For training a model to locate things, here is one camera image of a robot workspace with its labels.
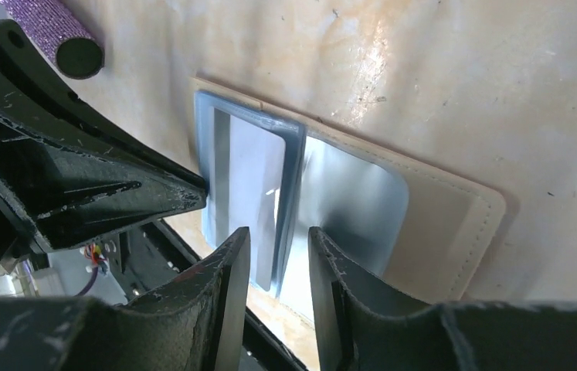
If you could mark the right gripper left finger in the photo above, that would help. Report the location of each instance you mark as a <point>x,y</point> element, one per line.
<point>193,322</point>

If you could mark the beige card holder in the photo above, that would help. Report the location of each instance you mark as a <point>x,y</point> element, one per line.
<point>421,229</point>

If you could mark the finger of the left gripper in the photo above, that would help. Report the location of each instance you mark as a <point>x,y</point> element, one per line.
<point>70,197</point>
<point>91,132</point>

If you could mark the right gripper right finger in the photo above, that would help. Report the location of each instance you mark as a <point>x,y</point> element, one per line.
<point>362,323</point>

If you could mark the purple glitter microphone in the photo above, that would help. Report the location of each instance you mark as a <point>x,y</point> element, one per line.
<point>60,36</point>

